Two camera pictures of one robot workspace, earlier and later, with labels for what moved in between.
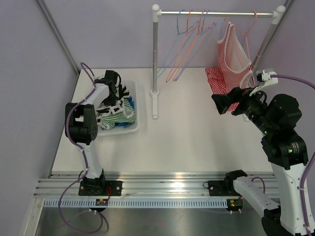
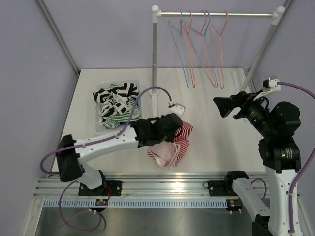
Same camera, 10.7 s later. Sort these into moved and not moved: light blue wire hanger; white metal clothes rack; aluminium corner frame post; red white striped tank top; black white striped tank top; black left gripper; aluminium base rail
Moved: black left gripper; red white striped tank top; light blue wire hanger; black white striped tank top
Not moved: white metal clothes rack; aluminium corner frame post; aluminium base rail
